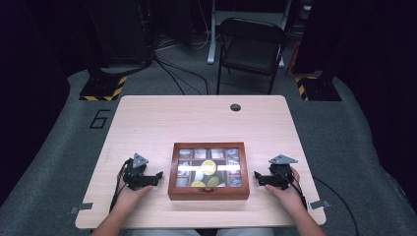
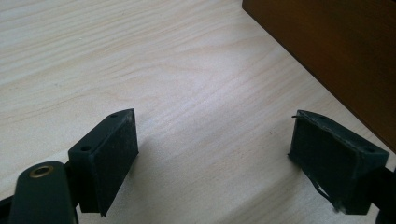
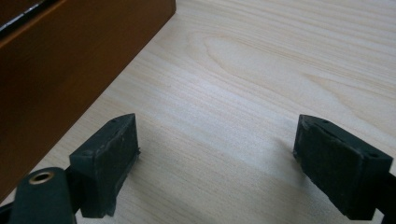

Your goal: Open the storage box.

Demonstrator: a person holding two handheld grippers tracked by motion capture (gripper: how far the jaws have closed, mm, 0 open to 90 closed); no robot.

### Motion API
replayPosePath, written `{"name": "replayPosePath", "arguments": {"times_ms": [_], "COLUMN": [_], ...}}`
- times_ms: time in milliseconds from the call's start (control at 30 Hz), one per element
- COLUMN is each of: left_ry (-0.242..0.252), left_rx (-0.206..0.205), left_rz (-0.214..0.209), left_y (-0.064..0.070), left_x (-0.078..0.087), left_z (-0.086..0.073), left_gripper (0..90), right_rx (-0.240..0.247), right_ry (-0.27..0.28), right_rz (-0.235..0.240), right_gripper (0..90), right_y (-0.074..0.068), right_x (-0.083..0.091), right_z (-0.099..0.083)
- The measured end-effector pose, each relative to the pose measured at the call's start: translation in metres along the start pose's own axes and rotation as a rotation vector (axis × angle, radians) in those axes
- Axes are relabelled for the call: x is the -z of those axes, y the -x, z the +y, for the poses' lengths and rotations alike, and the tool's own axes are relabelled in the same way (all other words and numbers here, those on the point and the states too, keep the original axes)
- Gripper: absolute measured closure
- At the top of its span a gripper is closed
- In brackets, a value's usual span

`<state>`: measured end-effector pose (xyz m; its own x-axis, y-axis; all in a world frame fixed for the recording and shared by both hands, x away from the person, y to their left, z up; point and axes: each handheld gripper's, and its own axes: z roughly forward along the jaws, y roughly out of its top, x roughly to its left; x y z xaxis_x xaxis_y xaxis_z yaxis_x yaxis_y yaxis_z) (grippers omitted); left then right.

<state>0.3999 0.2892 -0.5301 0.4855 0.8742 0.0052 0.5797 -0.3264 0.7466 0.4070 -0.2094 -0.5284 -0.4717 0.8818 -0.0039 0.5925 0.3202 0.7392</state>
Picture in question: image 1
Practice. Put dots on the black stand base striped edge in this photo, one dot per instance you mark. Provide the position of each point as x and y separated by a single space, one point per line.
101 88
319 90

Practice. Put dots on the black table grommet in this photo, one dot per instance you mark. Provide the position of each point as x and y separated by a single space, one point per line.
235 107

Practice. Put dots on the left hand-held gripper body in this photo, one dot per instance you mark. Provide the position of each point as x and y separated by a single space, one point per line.
136 177

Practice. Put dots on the person's left hand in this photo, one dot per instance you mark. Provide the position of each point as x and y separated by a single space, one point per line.
129 198

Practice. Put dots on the black equipment rack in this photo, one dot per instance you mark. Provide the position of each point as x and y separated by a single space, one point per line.
121 32

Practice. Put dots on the wooden box with glass lid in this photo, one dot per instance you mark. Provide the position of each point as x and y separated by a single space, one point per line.
175 193

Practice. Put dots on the black folding chair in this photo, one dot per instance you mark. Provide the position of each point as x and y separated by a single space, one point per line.
250 49

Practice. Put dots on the grey tape piece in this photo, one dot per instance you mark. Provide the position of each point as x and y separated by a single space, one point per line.
319 204
81 207

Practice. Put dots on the white desk frame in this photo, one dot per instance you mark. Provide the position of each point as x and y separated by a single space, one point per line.
211 39

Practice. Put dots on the grey floor carpet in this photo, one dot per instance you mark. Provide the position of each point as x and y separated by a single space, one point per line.
49 170

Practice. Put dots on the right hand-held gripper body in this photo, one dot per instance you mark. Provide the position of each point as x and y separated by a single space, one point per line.
281 175

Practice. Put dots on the large gold foil capsule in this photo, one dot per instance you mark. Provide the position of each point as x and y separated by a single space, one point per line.
208 167

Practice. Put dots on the person's right hand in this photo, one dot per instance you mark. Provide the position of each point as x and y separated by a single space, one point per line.
290 198

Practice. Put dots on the yellow-green foil capsule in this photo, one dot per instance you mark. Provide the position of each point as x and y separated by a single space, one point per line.
213 181

